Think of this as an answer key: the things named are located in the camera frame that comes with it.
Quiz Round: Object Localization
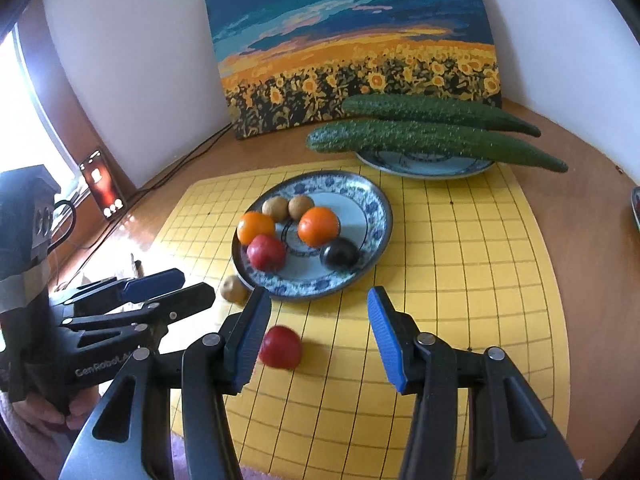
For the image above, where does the brown round fruit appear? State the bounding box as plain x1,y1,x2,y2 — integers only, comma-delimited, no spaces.
263,196,290,222
288,195,315,221
221,275,249,305

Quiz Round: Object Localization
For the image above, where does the red apple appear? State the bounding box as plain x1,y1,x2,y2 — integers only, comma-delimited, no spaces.
247,234,287,273
258,325,303,371

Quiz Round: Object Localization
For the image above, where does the person's left hand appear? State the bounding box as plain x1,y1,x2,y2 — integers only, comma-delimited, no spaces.
20,385,98,441

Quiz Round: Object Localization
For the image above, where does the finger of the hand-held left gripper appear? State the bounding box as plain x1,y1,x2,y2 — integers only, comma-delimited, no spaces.
60,282,216,346
65,268,186,311

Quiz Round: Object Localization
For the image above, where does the sunflower field painting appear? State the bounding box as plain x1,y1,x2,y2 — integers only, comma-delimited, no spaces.
201,0,502,140

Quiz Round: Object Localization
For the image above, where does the small blue patterned plate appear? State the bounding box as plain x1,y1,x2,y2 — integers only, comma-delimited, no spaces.
356,147,497,179

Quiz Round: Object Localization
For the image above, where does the large blue patterned plate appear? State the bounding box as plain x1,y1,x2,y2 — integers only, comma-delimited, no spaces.
231,170,394,302

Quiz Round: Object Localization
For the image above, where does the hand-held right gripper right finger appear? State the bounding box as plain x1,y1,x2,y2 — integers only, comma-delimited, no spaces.
366,286,586,480

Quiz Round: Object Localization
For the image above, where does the dark purple plum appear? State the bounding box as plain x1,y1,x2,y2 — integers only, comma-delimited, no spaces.
320,237,361,272

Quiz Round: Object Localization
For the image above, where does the yellow grid board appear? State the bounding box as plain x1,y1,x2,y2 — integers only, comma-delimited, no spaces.
150,162,571,461

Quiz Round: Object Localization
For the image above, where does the orange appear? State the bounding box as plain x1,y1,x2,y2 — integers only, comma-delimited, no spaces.
237,211,277,246
298,206,341,248

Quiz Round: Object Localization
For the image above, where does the black smartphone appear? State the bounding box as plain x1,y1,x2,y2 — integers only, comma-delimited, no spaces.
79,147,126,220

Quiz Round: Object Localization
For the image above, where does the green cucumber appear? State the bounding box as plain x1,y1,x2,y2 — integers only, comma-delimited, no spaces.
306,120,569,173
341,94,542,137

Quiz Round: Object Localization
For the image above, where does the black looped gripper cable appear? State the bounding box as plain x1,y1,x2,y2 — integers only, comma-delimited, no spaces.
47,199,79,252

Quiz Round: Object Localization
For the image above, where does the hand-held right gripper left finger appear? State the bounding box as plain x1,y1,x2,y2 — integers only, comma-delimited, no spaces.
60,286,273,480

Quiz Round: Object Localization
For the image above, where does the window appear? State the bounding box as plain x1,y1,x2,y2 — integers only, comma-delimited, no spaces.
0,25,86,196

